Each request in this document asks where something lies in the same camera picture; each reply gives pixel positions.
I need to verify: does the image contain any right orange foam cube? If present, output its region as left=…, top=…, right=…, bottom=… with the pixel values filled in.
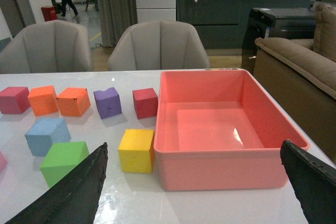
left=56, top=87, right=91, bottom=117

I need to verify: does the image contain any red foam cube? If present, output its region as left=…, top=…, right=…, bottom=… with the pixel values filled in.
left=1, top=87, right=30, bottom=114
left=132, top=88, right=158, bottom=119

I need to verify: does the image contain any yellow foam cube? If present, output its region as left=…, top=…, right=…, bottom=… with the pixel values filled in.
left=118, top=129, right=155, bottom=174

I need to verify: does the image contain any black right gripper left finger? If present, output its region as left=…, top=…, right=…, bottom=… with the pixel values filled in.
left=7, top=143, right=108, bottom=223

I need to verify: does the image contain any orange foam cube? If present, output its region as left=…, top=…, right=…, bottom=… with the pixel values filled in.
left=28, top=85, right=58, bottom=116
left=56, top=87, right=91, bottom=117

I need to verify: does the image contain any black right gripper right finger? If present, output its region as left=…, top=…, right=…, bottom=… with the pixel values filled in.
left=280, top=140, right=335, bottom=223

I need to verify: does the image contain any left red foam cube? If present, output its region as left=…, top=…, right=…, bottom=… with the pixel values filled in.
left=1, top=87, right=30, bottom=114

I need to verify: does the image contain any left orange foam cube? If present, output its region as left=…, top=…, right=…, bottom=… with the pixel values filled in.
left=28, top=85, right=58, bottom=116

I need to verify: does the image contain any black appliance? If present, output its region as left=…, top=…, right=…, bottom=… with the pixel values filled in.
left=241, top=8, right=316, bottom=73

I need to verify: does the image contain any beige sofa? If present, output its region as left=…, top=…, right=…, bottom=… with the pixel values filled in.
left=254, top=3, right=335, bottom=162

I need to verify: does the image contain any green foam cube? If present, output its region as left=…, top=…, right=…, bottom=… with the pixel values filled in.
left=40, top=141, right=89, bottom=188

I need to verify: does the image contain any grey curtain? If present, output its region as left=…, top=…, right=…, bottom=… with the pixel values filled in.
left=98, top=0, right=138, bottom=47

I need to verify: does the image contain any dark grey counter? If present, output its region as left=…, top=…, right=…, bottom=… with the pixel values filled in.
left=176, top=0, right=336, bottom=50

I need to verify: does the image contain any pink plastic bin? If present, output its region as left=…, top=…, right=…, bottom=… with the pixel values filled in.
left=154, top=70, right=310, bottom=191

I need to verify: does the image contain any pink foam cube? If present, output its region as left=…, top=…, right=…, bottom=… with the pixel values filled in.
left=0, top=152, right=7, bottom=172

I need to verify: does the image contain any red box on floor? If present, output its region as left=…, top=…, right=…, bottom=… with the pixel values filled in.
left=41, top=6, right=57, bottom=22

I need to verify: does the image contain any right grey armchair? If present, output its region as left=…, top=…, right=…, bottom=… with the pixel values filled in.
left=108, top=20, right=210, bottom=71

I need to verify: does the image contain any grey armchair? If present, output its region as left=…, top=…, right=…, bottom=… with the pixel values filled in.
left=1, top=20, right=93, bottom=74
left=108, top=20, right=210, bottom=71

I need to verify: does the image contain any notched purple foam cube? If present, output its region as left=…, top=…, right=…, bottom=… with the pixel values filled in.
left=93, top=87, right=122, bottom=119

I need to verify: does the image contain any right red foam cube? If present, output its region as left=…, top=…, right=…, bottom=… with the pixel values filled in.
left=132, top=88, right=158, bottom=119

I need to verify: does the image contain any left grey armchair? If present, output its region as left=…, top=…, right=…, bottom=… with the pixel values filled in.
left=1, top=20, right=93, bottom=74

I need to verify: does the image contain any blue foam cube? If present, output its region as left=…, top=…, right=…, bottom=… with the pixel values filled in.
left=25, top=118, right=71, bottom=156

